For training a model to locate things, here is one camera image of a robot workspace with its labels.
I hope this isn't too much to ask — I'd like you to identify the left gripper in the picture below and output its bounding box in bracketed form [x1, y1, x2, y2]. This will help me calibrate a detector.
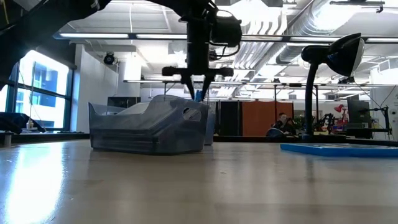
[161, 17, 235, 101]

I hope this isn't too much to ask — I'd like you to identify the grey translucent plastic bin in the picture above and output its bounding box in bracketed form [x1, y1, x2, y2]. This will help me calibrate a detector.
[88, 94, 210, 156]
[203, 111, 216, 146]

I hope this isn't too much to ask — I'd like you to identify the black partition panel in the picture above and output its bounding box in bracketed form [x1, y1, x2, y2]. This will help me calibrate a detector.
[217, 100, 242, 136]

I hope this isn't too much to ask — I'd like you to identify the orange partition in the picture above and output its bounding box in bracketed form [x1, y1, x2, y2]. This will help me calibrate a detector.
[241, 100, 295, 137]

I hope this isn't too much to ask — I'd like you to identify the black computer monitor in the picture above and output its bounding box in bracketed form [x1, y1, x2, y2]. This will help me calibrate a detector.
[347, 98, 373, 140]
[107, 96, 142, 108]

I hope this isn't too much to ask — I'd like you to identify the blue-grey chair back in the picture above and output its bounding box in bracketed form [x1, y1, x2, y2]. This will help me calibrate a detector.
[266, 127, 285, 138]

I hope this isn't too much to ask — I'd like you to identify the black round ceiling fixture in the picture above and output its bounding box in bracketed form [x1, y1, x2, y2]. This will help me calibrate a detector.
[103, 51, 117, 66]

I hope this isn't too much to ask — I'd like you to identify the person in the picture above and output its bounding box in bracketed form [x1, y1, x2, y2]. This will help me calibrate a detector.
[272, 111, 297, 137]

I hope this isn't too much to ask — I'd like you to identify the black desk lamp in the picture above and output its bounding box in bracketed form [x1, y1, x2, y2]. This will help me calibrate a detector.
[298, 32, 366, 144]

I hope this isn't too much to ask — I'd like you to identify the long ceiling light strip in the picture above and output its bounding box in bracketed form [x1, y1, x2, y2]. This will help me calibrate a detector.
[52, 32, 398, 44]

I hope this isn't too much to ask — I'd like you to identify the large window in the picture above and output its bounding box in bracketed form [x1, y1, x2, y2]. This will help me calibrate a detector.
[0, 49, 74, 131]

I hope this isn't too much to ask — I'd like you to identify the black slanted stand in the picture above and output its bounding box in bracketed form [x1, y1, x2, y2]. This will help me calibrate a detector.
[0, 111, 47, 135]

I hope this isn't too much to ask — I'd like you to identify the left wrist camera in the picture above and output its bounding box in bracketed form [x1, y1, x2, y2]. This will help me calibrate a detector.
[210, 11, 243, 49]

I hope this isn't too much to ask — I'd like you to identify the silver ventilation duct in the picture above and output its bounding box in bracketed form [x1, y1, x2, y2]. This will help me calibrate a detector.
[275, 0, 331, 65]

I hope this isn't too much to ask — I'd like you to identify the black aluminium table frame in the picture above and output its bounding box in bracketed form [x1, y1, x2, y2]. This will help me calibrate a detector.
[0, 132, 398, 147]

